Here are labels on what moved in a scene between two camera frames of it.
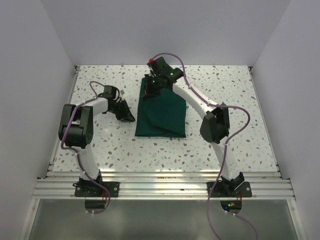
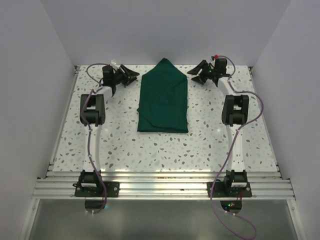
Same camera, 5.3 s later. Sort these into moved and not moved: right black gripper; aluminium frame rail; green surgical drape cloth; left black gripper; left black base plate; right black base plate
Moved: right black gripper; green surgical drape cloth; left black gripper
Not moved: right black base plate; aluminium frame rail; left black base plate
